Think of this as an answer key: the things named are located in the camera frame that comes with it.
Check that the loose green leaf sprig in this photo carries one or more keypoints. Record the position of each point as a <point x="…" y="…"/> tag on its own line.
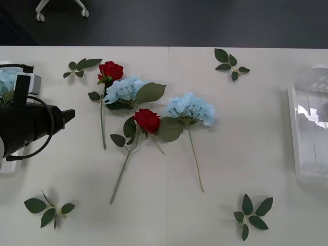
<point x="221" y="55"/>
<point x="248" y="205"/>
<point x="81" y="64"/>
<point x="34" y="205"/>

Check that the white chair base with casters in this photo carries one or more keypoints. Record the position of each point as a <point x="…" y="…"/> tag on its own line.
<point x="41" y="17"/>

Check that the red rose with stem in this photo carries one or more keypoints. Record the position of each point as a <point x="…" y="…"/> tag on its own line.
<point x="147" y="120"/>
<point x="111" y="70"/>

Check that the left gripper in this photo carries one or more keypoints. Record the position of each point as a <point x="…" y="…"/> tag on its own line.
<point x="41" y="120"/>

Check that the pale blue flower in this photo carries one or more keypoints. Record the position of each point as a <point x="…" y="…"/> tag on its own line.
<point x="123" y="89"/>
<point x="5" y="77"/>
<point x="192" y="107"/>

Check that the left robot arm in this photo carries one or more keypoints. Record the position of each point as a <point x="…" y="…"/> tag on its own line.
<point x="10" y="128"/>

